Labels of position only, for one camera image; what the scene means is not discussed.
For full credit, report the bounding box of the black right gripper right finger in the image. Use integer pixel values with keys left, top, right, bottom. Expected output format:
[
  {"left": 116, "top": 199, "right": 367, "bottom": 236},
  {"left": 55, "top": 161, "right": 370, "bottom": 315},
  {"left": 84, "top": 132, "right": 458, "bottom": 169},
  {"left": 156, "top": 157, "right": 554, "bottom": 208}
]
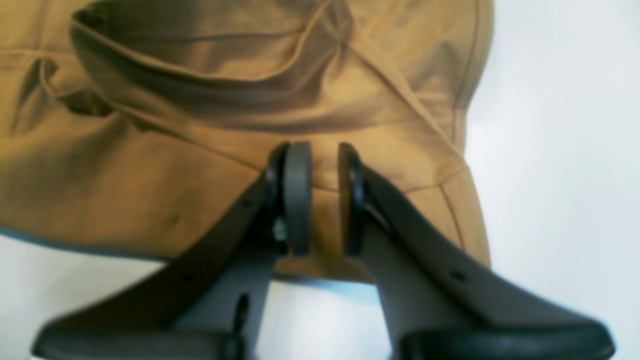
[{"left": 338, "top": 143, "right": 616, "bottom": 360}]

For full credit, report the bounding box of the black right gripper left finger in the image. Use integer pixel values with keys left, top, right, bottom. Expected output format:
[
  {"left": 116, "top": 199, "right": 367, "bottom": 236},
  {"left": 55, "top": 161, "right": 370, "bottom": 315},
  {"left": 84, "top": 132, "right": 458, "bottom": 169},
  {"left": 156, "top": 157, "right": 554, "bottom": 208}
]
[{"left": 32, "top": 142, "right": 313, "bottom": 360}]

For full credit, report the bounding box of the brown T-shirt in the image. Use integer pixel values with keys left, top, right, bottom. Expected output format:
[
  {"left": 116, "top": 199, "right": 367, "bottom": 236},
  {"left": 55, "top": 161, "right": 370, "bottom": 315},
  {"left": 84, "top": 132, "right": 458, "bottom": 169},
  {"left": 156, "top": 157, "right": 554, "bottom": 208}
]
[{"left": 0, "top": 0, "right": 494, "bottom": 282}]

